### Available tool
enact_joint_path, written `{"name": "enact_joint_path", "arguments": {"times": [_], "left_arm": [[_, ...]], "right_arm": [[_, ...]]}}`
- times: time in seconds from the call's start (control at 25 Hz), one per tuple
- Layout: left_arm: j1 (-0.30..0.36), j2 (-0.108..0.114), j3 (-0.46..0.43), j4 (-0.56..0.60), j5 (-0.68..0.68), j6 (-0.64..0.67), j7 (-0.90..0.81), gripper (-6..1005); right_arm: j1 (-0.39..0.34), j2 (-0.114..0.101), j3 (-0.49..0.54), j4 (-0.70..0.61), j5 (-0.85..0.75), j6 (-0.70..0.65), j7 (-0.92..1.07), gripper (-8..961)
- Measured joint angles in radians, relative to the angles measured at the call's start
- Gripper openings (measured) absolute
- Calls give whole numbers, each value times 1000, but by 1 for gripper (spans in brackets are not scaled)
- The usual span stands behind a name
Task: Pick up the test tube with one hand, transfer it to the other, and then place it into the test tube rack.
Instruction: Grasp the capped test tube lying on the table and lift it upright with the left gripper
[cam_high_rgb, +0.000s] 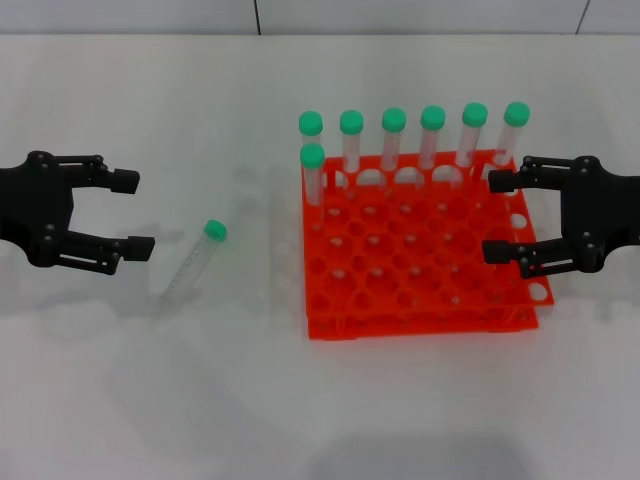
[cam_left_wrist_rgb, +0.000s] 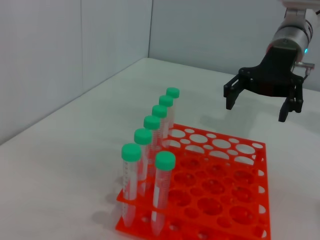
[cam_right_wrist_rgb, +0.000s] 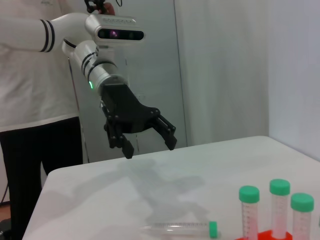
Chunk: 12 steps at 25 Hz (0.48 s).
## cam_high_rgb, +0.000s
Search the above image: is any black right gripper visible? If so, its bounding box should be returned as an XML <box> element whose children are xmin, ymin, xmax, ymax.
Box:
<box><xmin>481</xmin><ymin>155</ymin><xmax>640</xmax><ymax>281</ymax></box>

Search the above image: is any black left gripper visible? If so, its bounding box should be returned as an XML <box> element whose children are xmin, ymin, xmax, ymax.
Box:
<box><xmin>0</xmin><ymin>151</ymin><xmax>156</xmax><ymax>278</ymax></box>

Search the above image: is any clear test tube green cap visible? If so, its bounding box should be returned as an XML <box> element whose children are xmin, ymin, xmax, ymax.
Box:
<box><xmin>419</xmin><ymin>104</ymin><xmax>447</xmax><ymax>171</ymax></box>
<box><xmin>339</xmin><ymin>109</ymin><xmax>365</xmax><ymax>174</ymax></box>
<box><xmin>381</xmin><ymin>107</ymin><xmax>408</xmax><ymax>173</ymax></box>
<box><xmin>298</xmin><ymin>110</ymin><xmax>325</xmax><ymax>150</ymax></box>
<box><xmin>158</xmin><ymin>218</ymin><xmax>229</xmax><ymax>314</ymax></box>
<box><xmin>299</xmin><ymin>142</ymin><xmax>327</xmax><ymax>236</ymax></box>
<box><xmin>454</xmin><ymin>102</ymin><xmax>489</xmax><ymax>169</ymax></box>
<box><xmin>492</xmin><ymin>101</ymin><xmax>532</xmax><ymax>167</ymax></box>

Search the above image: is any orange plastic test tube rack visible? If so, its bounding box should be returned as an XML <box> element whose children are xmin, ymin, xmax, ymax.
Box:
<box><xmin>301</xmin><ymin>149</ymin><xmax>557</xmax><ymax>343</ymax></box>

